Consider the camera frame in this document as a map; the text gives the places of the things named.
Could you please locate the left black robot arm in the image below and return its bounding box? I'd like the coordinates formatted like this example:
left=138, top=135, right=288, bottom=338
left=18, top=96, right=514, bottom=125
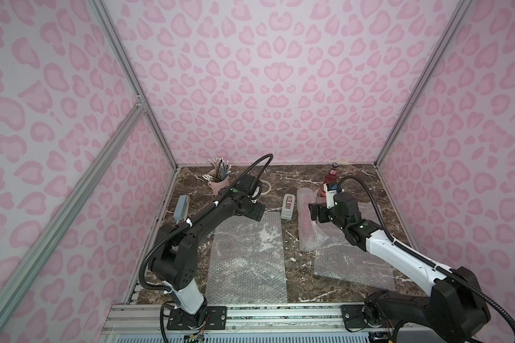
left=138, top=154, right=273, bottom=329

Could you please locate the grey stapler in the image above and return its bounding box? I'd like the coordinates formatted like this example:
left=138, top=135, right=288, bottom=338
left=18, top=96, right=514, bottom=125
left=173, top=194, right=190, bottom=223

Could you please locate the bubble wrap sheet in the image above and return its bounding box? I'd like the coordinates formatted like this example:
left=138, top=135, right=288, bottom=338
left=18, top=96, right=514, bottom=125
left=295, top=186, right=331, bottom=253
left=312, top=222, right=396, bottom=291
left=205, top=212, right=288, bottom=306

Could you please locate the pink pencil cup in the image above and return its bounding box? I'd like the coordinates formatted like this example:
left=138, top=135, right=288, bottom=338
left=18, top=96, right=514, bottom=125
left=205, top=170, right=230, bottom=196

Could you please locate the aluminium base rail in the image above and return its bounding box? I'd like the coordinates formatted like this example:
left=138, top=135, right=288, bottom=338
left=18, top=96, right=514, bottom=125
left=98, top=302, right=396, bottom=342

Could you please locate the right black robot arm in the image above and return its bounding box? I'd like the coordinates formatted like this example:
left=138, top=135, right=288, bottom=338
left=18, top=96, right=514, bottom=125
left=308, top=182, right=515, bottom=342

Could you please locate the white tape dispenser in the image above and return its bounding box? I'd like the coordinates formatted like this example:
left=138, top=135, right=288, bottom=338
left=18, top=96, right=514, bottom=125
left=280, top=194, right=296, bottom=221

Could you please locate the tape roll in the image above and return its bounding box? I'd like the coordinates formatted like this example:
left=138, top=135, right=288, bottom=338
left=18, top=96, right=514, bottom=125
left=258, top=180, right=271, bottom=196

